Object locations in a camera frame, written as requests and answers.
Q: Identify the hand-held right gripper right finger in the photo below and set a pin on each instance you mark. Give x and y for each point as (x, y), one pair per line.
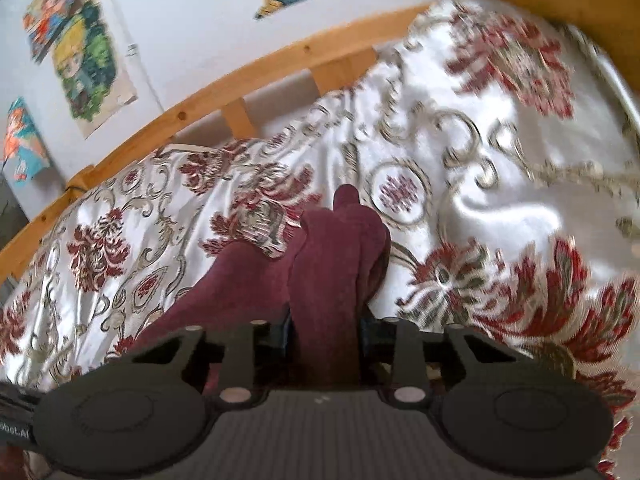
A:
(367, 334)

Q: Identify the white floral printed blanket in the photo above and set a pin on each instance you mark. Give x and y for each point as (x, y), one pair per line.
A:
(475, 170)

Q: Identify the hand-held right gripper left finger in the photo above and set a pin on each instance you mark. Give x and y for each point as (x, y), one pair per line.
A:
(282, 334)

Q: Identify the green and yellow cartoon wall poster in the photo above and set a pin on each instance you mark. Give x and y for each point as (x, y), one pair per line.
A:
(92, 67)

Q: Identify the maroon knit pants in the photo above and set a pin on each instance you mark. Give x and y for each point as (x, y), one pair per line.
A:
(325, 270)

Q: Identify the teal and orange wall poster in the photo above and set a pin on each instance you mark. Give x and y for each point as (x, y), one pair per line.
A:
(22, 145)

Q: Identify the red and blue cartoon wall poster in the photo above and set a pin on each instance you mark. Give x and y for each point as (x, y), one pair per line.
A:
(52, 15)

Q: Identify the wooden bed frame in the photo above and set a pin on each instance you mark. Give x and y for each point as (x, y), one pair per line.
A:
(210, 100)

